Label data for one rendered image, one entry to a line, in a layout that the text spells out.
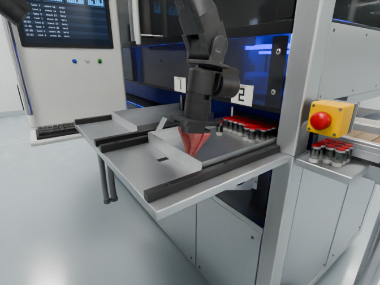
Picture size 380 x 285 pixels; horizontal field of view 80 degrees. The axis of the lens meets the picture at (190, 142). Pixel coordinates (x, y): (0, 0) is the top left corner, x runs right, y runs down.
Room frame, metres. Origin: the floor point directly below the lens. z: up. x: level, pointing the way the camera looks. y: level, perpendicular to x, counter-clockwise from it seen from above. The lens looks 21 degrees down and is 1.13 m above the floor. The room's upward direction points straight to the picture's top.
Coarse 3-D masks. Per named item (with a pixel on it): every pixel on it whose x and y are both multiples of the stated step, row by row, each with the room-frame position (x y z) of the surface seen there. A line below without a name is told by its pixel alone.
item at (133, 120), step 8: (168, 104) 1.08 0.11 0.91; (176, 104) 1.11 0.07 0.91; (112, 112) 0.91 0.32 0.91; (120, 112) 0.94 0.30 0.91; (128, 112) 0.96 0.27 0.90; (136, 112) 0.99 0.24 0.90; (144, 112) 1.01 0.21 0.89; (152, 112) 1.03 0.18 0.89; (160, 112) 1.06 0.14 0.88; (168, 112) 1.06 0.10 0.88; (176, 112) 1.06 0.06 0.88; (120, 120) 0.84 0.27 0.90; (128, 120) 0.78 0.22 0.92; (136, 120) 0.90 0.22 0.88; (144, 120) 0.90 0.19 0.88; (152, 120) 0.90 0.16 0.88; (160, 120) 0.90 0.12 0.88; (168, 120) 0.78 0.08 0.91; (128, 128) 0.78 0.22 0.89; (136, 128) 0.72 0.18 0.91; (144, 128) 0.73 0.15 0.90
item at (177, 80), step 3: (174, 78) 1.00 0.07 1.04; (177, 78) 0.99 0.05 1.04; (180, 78) 0.97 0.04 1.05; (183, 78) 0.95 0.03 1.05; (174, 81) 1.00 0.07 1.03; (177, 81) 0.99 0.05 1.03; (183, 81) 0.95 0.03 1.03; (174, 84) 1.01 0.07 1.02; (177, 84) 0.99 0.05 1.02; (183, 84) 0.95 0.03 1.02; (177, 87) 0.99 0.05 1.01; (183, 87) 0.95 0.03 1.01; (177, 90) 0.99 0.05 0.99; (180, 90) 0.97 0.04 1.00; (183, 90) 0.95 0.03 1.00
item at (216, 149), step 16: (176, 128) 0.71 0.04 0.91; (208, 128) 0.79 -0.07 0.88; (160, 144) 0.59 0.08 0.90; (176, 144) 0.63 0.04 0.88; (208, 144) 0.63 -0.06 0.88; (224, 144) 0.63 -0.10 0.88; (240, 144) 0.63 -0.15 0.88; (256, 144) 0.55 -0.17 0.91; (272, 144) 0.59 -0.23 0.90; (176, 160) 0.52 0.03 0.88; (192, 160) 0.47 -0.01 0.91; (208, 160) 0.45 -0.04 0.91; (224, 160) 0.48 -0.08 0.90
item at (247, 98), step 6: (240, 84) 0.70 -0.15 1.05; (240, 90) 0.70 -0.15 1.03; (246, 90) 0.68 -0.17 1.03; (252, 90) 0.66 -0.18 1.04; (240, 96) 0.70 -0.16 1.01; (246, 96) 0.68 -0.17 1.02; (252, 96) 0.66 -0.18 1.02; (234, 102) 0.72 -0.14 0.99; (240, 102) 0.70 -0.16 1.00; (246, 102) 0.68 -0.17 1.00
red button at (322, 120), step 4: (320, 112) 0.48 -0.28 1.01; (324, 112) 0.48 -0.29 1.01; (312, 116) 0.49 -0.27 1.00; (316, 116) 0.48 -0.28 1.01; (320, 116) 0.47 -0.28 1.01; (324, 116) 0.47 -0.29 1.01; (328, 116) 0.47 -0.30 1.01; (312, 120) 0.48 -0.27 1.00; (316, 120) 0.48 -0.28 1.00; (320, 120) 0.47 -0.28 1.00; (324, 120) 0.47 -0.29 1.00; (328, 120) 0.46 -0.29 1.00; (312, 124) 0.48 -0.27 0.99; (316, 124) 0.48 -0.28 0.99; (320, 124) 0.47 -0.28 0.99; (324, 124) 0.46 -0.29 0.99; (328, 124) 0.46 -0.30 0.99; (316, 128) 0.48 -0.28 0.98; (320, 128) 0.47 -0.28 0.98; (324, 128) 0.47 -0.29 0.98
